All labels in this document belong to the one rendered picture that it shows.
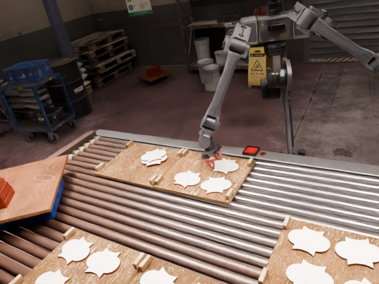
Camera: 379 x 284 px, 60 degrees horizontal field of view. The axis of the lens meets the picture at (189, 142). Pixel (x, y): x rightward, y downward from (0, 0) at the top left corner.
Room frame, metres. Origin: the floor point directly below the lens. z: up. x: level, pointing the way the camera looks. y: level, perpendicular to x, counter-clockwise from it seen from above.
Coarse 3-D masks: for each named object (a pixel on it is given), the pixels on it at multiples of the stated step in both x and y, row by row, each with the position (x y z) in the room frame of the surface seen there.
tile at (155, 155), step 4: (148, 152) 1.68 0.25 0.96; (152, 152) 1.67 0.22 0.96; (156, 152) 1.66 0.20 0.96; (160, 152) 1.65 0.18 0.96; (164, 152) 1.64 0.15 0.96; (144, 156) 1.64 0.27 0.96; (148, 156) 1.63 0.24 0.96; (152, 156) 1.62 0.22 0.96; (156, 156) 1.61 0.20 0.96; (160, 156) 1.60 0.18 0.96; (144, 160) 1.59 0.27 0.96; (148, 160) 1.59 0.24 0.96; (152, 160) 1.58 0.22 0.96; (156, 160) 1.58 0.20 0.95
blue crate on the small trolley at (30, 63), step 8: (16, 64) 4.76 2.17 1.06; (24, 64) 4.79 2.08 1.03; (32, 64) 4.76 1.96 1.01; (40, 64) 4.49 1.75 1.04; (48, 64) 4.63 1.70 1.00; (8, 72) 4.46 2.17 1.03; (16, 72) 4.42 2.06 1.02; (24, 72) 4.38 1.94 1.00; (32, 72) 4.35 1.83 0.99; (40, 72) 4.44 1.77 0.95; (48, 72) 4.58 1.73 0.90; (8, 80) 4.48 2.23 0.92; (16, 80) 4.44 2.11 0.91; (24, 80) 4.40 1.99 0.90; (32, 80) 4.37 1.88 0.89; (40, 80) 4.37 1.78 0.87
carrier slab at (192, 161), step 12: (192, 156) 1.58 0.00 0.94; (180, 168) 1.48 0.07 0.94; (192, 168) 1.45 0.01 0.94; (204, 168) 1.43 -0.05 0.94; (240, 168) 1.37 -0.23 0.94; (168, 180) 1.39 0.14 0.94; (204, 180) 1.33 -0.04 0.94; (240, 180) 1.27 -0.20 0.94; (180, 192) 1.27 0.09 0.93; (192, 192) 1.25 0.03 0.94; (204, 192) 1.24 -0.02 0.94; (228, 204) 1.13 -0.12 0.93
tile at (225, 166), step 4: (224, 160) 1.46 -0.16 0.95; (228, 160) 1.45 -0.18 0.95; (212, 164) 1.44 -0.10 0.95; (216, 164) 1.43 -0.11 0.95; (220, 164) 1.43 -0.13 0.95; (224, 164) 1.42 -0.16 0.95; (228, 164) 1.42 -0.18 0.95; (232, 164) 1.41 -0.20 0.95; (236, 164) 1.40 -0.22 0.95; (216, 168) 1.39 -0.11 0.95; (220, 168) 1.39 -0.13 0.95; (224, 168) 1.38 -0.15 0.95; (228, 168) 1.38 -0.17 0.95; (232, 168) 1.37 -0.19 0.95; (236, 168) 1.36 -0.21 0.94; (224, 172) 1.35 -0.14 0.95
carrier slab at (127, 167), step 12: (120, 156) 1.74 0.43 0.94; (132, 156) 1.71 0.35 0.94; (168, 156) 1.63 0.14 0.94; (108, 168) 1.62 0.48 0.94; (120, 168) 1.60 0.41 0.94; (132, 168) 1.57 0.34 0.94; (144, 168) 1.55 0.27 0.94; (156, 168) 1.52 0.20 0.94; (168, 168) 1.50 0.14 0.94; (120, 180) 1.49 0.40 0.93; (132, 180) 1.45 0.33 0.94; (144, 180) 1.43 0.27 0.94
